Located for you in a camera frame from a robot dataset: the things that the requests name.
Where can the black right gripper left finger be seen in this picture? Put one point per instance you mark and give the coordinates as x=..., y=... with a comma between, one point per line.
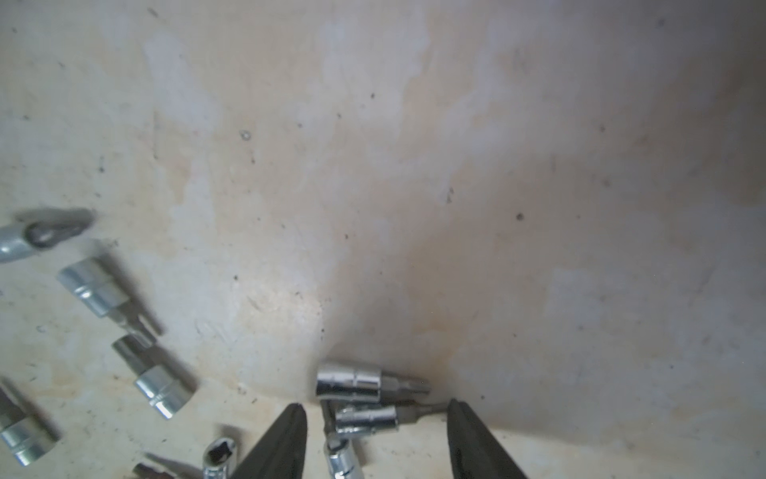
x=280, y=453

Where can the chrome bit pair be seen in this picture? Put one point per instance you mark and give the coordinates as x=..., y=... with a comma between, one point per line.
x=163, y=388
x=104, y=296

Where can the chrome bit pointing up-left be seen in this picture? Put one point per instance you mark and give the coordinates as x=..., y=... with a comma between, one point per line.
x=340, y=455

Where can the chrome socket upright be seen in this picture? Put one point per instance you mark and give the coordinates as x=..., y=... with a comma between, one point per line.
x=220, y=458

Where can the large chrome hex bit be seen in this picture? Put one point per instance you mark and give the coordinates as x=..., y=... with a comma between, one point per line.
x=365, y=383

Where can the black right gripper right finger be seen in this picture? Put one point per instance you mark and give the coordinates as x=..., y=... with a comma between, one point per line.
x=475, y=453

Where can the chrome bit pointing down-right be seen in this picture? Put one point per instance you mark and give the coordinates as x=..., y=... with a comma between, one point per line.
x=356, y=420

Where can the chrome bit upper pair lower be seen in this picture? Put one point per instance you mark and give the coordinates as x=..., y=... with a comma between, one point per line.
x=163, y=388

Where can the chrome bit lower cluster upright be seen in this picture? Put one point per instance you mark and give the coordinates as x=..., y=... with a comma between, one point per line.
x=36, y=231

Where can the chrome socket lying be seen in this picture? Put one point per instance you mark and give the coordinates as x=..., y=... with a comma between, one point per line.
x=144, y=471

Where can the chrome bit lower cluster middle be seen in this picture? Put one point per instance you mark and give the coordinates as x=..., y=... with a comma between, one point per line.
x=23, y=433

